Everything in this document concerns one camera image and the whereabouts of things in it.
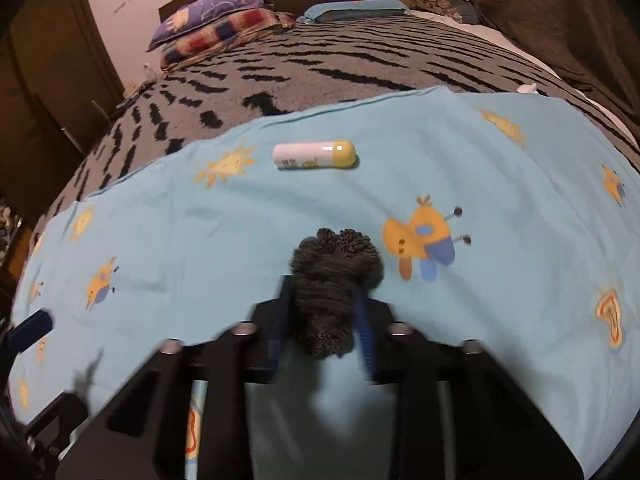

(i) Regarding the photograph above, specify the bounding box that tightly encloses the dark grey yarn ball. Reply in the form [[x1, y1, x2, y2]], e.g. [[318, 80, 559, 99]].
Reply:
[[290, 228, 384, 360]]

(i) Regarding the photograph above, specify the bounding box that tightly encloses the light blue printed sheet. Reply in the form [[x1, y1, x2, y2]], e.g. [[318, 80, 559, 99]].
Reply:
[[9, 88, 639, 474]]

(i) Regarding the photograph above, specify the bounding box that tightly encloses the brown wooden wardrobe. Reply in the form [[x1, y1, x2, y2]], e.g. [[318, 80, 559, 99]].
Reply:
[[1, 0, 124, 224]]

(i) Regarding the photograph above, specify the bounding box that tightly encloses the small white yellow tube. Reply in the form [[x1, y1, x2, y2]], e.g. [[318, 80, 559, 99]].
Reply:
[[271, 141, 357, 169]]

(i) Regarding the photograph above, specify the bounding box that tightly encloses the plaid red blue pillow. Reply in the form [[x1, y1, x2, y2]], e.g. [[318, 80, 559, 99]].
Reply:
[[160, 8, 296, 72]]

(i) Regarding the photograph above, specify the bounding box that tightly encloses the grey black patterned blanket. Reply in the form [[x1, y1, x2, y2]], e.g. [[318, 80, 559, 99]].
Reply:
[[34, 16, 639, 237]]

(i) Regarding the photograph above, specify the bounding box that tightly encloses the purple pillow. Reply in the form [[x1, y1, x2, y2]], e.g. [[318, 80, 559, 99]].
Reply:
[[148, 0, 264, 52]]

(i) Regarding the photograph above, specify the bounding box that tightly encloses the dark brown curtain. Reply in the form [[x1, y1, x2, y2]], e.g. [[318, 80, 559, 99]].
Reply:
[[471, 0, 639, 136]]

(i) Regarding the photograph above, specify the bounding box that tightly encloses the light blue pillow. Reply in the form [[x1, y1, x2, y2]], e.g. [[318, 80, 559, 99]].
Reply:
[[297, 0, 409, 24]]

